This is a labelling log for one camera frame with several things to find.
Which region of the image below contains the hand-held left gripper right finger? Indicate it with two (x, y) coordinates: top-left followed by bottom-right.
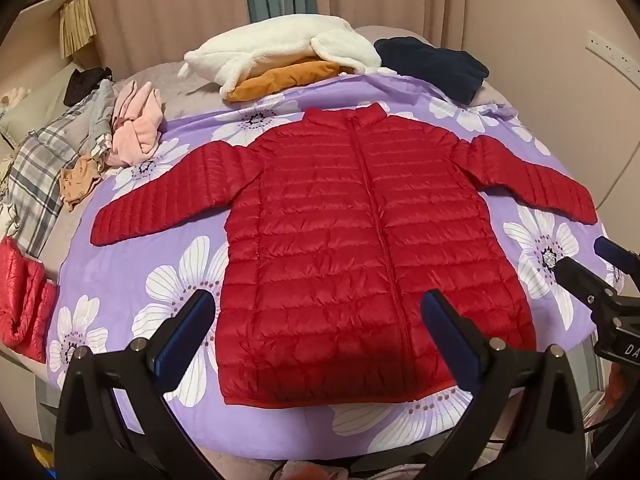
(420, 289), (587, 480)

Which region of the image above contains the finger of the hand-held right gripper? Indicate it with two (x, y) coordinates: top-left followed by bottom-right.
(554, 256), (621, 311)
(594, 236), (640, 273)

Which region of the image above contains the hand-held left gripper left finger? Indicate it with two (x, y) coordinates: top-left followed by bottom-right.
(54, 289), (221, 480)

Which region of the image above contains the large red puffer jacket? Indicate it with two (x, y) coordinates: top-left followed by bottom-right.
(90, 101), (599, 407)

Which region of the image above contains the purple floral bedsheet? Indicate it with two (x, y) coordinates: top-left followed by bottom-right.
(47, 72), (626, 461)

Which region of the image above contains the small folded red puffer jacket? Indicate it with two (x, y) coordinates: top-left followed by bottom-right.
(0, 236), (58, 363)

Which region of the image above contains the tan garment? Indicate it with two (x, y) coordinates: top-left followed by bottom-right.
(59, 155), (108, 211)

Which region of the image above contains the pink garment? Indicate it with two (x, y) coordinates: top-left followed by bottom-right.
(107, 81), (165, 168)

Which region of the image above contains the grey plaid shirt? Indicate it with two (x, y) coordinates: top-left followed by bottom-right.
(7, 110), (98, 256)

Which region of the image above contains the grey garment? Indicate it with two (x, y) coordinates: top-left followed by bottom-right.
(85, 80), (118, 161)

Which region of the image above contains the navy blue garment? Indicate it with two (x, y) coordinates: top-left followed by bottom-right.
(374, 36), (490, 103)

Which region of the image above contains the black garment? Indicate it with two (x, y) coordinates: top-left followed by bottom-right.
(64, 67), (113, 107)

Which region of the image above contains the mustard orange garment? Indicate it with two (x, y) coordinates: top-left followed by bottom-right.
(225, 57), (351, 103)

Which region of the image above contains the white plush toy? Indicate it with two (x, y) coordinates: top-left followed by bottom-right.
(0, 87), (31, 111)

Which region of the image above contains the white fleece garment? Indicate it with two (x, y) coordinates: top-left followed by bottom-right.
(182, 15), (396, 98)

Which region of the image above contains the beige fringed tassel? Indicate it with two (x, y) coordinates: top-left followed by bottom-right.
(59, 0), (98, 60)

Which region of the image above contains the white wall power strip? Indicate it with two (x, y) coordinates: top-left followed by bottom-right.
(587, 30), (640, 77)

